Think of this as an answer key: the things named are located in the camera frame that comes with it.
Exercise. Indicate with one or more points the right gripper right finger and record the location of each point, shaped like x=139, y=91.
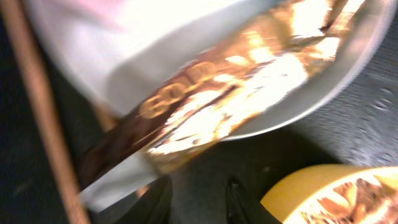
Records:
x=242, y=208

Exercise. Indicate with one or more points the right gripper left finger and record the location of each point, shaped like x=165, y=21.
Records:
x=154, y=207

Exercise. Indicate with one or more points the yellow bowl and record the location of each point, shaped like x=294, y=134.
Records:
x=285, y=199

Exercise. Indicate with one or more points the gold snack wrapper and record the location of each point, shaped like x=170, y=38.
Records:
x=257, y=67

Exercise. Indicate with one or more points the food scraps and rice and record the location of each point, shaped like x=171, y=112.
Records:
x=358, y=202

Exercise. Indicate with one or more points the right wooden chopstick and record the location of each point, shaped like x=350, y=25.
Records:
x=107, y=123

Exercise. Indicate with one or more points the wooden chopstick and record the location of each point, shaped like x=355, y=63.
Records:
x=39, y=92
x=107, y=123

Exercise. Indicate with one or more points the left wooden chopstick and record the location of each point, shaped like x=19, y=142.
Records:
x=39, y=92

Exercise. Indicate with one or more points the round black tray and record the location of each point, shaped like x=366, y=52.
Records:
x=358, y=127

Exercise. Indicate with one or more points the grey plate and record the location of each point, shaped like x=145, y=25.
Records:
x=116, y=53

